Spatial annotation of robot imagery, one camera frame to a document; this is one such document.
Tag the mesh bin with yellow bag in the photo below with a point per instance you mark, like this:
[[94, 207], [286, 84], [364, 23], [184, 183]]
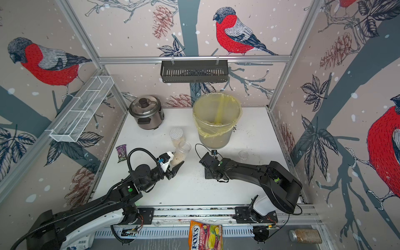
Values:
[[215, 115]]

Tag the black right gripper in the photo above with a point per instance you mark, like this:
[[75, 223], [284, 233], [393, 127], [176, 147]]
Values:
[[207, 174]]

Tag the jar lying at base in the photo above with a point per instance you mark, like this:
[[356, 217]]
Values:
[[308, 236]]

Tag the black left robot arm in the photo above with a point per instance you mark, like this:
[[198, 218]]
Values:
[[117, 207]]

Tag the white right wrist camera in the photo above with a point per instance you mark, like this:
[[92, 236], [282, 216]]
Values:
[[214, 153]]

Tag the silver rice cooker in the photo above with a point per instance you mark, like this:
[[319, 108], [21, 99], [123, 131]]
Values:
[[147, 111]]

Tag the purple M&M's candy packet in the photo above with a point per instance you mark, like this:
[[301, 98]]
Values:
[[122, 152]]

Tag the black hanging wire basket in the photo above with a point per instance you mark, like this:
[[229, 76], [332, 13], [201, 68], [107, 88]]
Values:
[[194, 71]]

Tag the clear jar with sealed top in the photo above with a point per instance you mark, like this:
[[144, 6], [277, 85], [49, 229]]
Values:
[[177, 136]]

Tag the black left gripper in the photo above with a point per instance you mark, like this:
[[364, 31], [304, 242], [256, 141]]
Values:
[[173, 172]]

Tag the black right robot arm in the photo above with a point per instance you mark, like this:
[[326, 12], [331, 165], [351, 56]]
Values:
[[280, 186]]

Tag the white wire mesh shelf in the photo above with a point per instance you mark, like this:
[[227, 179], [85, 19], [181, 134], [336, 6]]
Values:
[[84, 107]]

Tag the small clear jar with rice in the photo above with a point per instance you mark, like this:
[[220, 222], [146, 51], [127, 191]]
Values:
[[180, 153]]

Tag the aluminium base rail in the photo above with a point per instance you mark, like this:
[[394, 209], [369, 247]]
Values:
[[174, 221]]

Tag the Fox's fruits candy bag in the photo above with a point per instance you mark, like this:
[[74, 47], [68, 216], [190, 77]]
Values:
[[205, 236]]

